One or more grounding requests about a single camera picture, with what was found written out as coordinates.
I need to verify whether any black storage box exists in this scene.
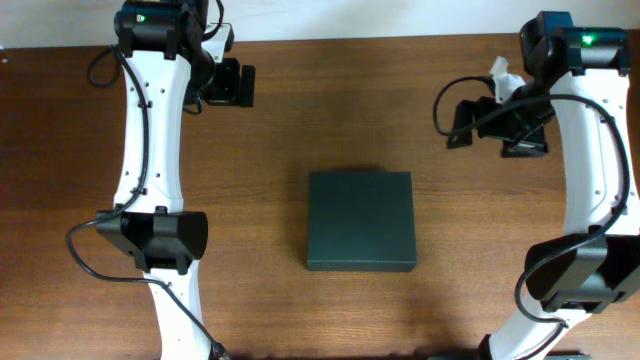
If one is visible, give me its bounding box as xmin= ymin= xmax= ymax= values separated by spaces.
xmin=306 ymin=171 xmax=418 ymax=272

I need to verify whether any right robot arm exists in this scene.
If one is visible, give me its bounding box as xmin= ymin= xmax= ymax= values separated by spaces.
xmin=445 ymin=11 xmax=639 ymax=360

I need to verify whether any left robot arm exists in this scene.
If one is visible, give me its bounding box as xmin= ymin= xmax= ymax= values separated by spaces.
xmin=94 ymin=1 xmax=256 ymax=359

